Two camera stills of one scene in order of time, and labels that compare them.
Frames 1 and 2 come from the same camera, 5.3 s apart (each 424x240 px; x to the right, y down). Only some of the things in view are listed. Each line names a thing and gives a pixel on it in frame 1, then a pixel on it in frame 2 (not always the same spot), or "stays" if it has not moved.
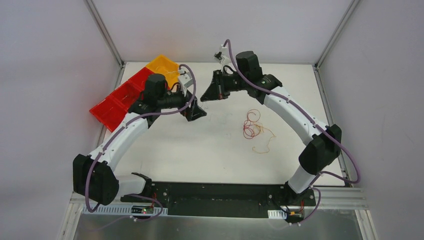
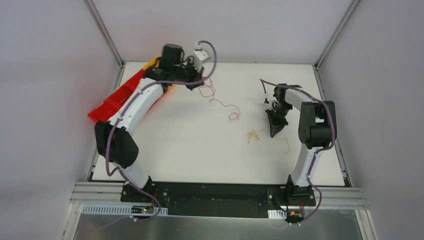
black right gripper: (218, 85) → (276, 117)
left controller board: (142, 209) stays
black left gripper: (190, 105) → (192, 75)
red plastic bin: (112, 111) stays
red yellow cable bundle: (252, 128) → (254, 133)
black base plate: (227, 199) stays
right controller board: (295, 216) stays
